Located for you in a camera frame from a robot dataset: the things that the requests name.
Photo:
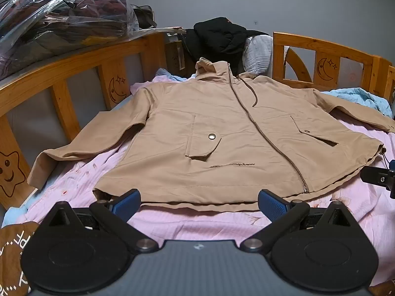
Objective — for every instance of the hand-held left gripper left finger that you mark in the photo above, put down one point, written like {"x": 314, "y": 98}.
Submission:
{"x": 129, "y": 204}

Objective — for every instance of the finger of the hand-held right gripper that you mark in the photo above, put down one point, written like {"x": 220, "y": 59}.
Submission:
{"x": 378, "y": 175}

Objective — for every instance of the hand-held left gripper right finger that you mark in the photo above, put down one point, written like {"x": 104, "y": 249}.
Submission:
{"x": 271, "y": 205}

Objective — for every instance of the khaki zip jacket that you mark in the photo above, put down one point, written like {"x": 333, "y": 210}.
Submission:
{"x": 247, "y": 145}

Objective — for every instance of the clear plastic bag of clothes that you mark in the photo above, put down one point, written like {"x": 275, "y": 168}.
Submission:
{"x": 77, "y": 15}

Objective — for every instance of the pink bed sheet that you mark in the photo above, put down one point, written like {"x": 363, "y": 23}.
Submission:
{"x": 200, "y": 225}

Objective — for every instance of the brown printed cloth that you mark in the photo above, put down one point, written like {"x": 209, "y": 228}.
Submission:
{"x": 12, "y": 252}

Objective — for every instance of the grey white crinkled cloth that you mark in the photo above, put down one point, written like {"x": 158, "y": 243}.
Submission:
{"x": 259, "y": 55}

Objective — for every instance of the black jacket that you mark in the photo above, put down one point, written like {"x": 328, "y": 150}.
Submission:
{"x": 216, "y": 34}

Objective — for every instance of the dark bag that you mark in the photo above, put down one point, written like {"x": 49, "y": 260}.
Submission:
{"x": 143, "y": 14}

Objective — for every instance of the wooden bed frame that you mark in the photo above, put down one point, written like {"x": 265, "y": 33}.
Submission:
{"x": 74, "y": 67}

